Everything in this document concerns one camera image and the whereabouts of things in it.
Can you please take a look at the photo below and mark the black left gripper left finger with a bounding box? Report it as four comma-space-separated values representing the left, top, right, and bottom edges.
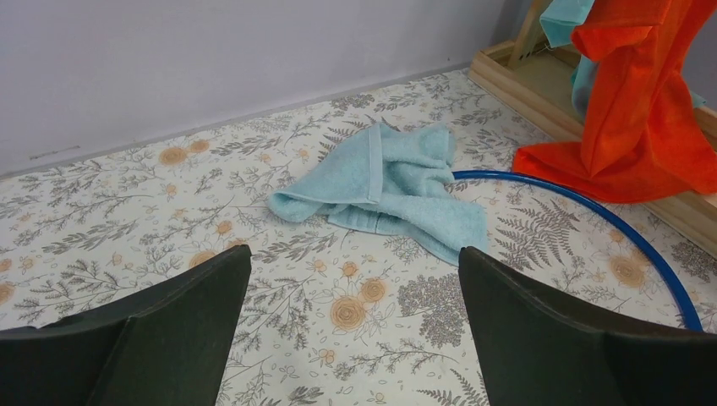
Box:
1, 245, 251, 405

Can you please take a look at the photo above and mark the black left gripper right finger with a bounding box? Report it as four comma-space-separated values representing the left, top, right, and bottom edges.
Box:
458, 247, 716, 405

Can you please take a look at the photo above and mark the blue cable lock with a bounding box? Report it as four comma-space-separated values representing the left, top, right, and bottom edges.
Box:
452, 170, 704, 332

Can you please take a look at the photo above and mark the light blue towel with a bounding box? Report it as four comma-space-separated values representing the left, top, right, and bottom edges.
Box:
267, 123, 489, 265

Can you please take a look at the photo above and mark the orange t-shirt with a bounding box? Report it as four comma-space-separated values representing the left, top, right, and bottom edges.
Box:
512, 0, 716, 203

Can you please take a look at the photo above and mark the wooden clothes rack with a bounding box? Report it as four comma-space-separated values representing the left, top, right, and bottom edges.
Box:
468, 0, 716, 255

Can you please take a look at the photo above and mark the teal t-shirt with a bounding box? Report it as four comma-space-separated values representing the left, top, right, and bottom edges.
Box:
540, 1, 716, 130

